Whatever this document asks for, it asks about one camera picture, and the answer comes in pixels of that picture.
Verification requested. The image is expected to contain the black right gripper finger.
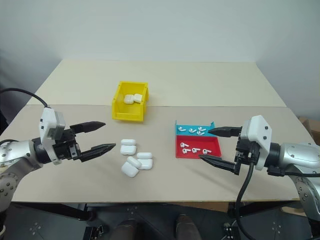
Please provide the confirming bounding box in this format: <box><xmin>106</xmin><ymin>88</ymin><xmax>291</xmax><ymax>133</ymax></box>
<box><xmin>207</xmin><ymin>126</ymin><xmax>243</xmax><ymax>139</ymax></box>
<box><xmin>198</xmin><ymin>153</ymin><xmax>238</xmax><ymax>174</ymax></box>

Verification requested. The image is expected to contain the brown cardboard box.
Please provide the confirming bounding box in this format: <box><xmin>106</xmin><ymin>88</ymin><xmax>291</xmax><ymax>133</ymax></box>
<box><xmin>297</xmin><ymin>115</ymin><xmax>320</xmax><ymax>141</ymax></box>

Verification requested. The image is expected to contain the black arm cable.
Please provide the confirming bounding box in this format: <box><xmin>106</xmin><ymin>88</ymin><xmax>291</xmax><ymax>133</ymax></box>
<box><xmin>0</xmin><ymin>88</ymin><xmax>53</xmax><ymax>109</ymax></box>
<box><xmin>234</xmin><ymin>142</ymin><xmax>258</xmax><ymax>240</ymax></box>

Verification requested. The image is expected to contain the dark rounded shape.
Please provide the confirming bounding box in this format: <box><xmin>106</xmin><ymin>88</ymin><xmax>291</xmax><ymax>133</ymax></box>
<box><xmin>174</xmin><ymin>214</ymin><xmax>202</xmax><ymax>240</ymax></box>
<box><xmin>115</xmin><ymin>217</ymin><xmax>141</xmax><ymax>240</ymax></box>

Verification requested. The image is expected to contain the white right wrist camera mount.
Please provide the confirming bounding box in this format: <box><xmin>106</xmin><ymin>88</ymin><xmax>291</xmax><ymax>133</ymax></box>
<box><xmin>240</xmin><ymin>114</ymin><xmax>274</xmax><ymax>172</ymax></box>

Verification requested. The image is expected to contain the red plastic tray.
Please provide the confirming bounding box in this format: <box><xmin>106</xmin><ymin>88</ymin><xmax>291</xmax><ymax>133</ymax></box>
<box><xmin>174</xmin><ymin>135</ymin><xmax>223</xmax><ymax>160</ymax></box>

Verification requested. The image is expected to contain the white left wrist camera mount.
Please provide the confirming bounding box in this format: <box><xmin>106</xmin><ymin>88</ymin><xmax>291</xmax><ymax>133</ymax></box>
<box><xmin>39</xmin><ymin>106</ymin><xmax>68</xmax><ymax>165</ymax></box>

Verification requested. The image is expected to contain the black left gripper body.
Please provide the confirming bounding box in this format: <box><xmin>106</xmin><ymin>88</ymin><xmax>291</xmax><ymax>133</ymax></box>
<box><xmin>53</xmin><ymin>128</ymin><xmax>82</xmax><ymax>162</ymax></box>

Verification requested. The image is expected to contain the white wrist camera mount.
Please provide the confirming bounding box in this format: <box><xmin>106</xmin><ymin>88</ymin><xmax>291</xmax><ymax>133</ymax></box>
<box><xmin>39</xmin><ymin>106</ymin><xmax>68</xmax><ymax>165</ymax></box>
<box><xmin>240</xmin><ymin>114</ymin><xmax>274</xmax><ymax>172</ymax></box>

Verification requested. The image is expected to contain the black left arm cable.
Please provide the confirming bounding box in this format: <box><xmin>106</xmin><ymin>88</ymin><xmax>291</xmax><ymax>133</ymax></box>
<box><xmin>0</xmin><ymin>88</ymin><xmax>53</xmax><ymax>109</ymax></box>

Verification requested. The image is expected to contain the black table frame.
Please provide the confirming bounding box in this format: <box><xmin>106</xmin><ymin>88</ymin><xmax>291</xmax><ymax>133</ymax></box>
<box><xmin>11</xmin><ymin>201</ymin><xmax>301</xmax><ymax>223</ymax></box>

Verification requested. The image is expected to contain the blue plastic tray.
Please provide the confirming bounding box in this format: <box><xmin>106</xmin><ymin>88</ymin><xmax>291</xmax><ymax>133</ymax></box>
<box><xmin>174</xmin><ymin>120</ymin><xmax>217</xmax><ymax>138</ymax></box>

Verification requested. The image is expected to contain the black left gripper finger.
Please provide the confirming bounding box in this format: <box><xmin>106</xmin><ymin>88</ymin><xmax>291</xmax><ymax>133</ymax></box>
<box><xmin>79</xmin><ymin>143</ymin><xmax>117</xmax><ymax>162</ymax></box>
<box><xmin>69</xmin><ymin>121</ymin><xmax>107</xmax><ymax>135</ymax></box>

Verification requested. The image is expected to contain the open white charging case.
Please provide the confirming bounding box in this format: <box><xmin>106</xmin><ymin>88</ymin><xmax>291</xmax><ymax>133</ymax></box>
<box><xmin>120</xmin><ymin>138</ymin><xmax>138</xmax><ymax>156</ymax></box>
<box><xmin>135</xmin><ymin>151</ymin><xmax>154</xmax><ymax>171</ymax></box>
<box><xmin>120</xmin><ymin>155</ymin><xmax>142</xmax><ymax>179</ymax></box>

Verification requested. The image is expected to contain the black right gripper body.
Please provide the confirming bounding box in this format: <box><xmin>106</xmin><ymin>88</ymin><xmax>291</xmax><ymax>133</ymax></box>
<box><xmin>234</xmin><ymin>133</ymin><xmax>256</xmax><ymax>176</ymax></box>

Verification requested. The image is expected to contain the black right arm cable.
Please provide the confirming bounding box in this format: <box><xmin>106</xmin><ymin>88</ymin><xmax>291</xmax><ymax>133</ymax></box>
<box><xmin>234</xmin><ymin>142</ymin><xmax>258</xmax><ymax>240</ymax></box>

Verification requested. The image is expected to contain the yellow plastic bin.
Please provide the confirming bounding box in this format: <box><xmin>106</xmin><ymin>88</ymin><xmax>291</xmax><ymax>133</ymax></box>
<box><xmin>111</xmin><ymin>80</ymin><xmax>151</xmax><ymax>124</ymax></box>

